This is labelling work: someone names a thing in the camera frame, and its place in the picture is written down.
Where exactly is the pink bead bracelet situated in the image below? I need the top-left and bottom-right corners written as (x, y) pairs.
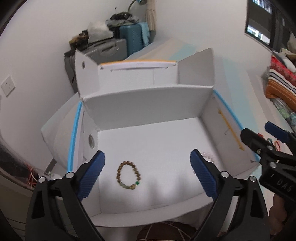
top-left (200, 151), bottom-right (218, 165)

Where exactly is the brown green bead bracelet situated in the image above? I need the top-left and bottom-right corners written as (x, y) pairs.
top-left (117, 160), bottom-right (142, 191)

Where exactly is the floral patterned pillow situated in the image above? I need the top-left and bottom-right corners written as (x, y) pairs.
top-left (271, 98), bottom-right (296, 133)

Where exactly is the striped orange red pillow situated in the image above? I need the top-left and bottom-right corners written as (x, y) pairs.
top-left (265, 55), bottom-right (296, 111)

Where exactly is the white pillow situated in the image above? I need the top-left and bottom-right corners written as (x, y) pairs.
top-left (283, 58), bottom-right (296, 73)

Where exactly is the blue yellow cardboard box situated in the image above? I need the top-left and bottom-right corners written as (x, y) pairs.
top-left (41, 49), bottom-right (258, 227)

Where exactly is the dark framed window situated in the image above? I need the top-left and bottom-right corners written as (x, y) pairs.
top-left (245, 1), bottom-right (295, 52)

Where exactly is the grey suitcase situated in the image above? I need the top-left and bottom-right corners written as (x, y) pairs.
top-left (64, 38), bottom-right (127, 93)

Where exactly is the teal suitcase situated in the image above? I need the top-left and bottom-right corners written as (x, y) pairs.
top-left (119, 22), bottom-right (150, 56)

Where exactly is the beige curtain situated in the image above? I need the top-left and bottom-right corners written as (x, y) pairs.
top-left (145, 0), bottom-right (157, 31)

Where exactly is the white plastic bag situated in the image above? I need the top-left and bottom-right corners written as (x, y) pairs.
top-left (87, 21), bottom-right (114, 44)

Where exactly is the blue desk lamp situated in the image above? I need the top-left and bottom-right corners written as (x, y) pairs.
top-left (127, 0), bottom-right (148, 15)

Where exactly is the dark clothes pile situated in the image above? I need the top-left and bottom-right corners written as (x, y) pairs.
top-left (105, 12), bottom-right (139, 28)

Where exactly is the white wall socket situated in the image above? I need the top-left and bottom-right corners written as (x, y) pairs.
top-left (1, 75), bottom-right (16, 97)

